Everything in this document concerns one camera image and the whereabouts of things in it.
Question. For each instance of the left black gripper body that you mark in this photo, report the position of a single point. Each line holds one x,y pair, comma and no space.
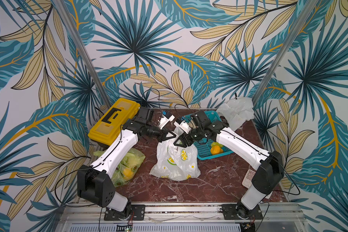
154,131

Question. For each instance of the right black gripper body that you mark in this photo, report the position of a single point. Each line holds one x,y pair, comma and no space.
190,136

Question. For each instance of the white lemon print bag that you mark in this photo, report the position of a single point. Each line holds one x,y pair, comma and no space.
175,163

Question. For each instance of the green pear front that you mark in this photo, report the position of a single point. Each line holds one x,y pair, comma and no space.
217,144

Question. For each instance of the plain white plastic bag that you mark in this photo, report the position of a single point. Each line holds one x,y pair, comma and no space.
237,111

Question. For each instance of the green plastic bag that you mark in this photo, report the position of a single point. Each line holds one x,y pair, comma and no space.
132,160

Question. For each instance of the yellow pear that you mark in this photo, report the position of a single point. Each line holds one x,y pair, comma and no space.
128,174

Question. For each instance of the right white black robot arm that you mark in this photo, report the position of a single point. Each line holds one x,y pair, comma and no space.
268,165

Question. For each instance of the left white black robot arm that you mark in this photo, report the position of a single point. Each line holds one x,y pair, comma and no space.
94,182

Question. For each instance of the orange pear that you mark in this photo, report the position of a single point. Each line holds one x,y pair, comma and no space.
216,149

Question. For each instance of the yellow black toolbox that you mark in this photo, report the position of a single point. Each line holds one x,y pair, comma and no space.
107,129

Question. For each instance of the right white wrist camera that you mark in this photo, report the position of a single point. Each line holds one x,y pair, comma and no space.
183,125

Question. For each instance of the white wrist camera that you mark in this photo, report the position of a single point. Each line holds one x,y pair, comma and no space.
183,125
166,117

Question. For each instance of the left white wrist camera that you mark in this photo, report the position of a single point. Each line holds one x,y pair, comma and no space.
166,117

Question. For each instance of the right metal frame pole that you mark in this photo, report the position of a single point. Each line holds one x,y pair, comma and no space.
301,19

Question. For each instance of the metal frame pole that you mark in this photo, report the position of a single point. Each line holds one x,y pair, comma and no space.
301,19
65,16

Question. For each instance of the left metal frame pole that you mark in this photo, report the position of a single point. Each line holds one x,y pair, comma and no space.
65,16

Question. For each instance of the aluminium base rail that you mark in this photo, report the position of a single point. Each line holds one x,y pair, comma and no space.
186,217

